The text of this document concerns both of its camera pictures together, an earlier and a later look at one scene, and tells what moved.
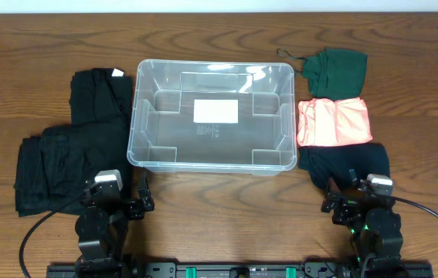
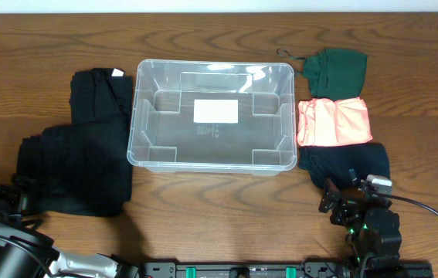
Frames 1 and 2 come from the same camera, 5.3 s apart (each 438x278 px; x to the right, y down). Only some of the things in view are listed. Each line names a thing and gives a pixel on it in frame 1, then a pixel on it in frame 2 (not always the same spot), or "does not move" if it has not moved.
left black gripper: [124, 205] → [15, 197]
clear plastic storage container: [213, 117] does not move
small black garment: [101, 96] does not move
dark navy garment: [329, 164] does not move
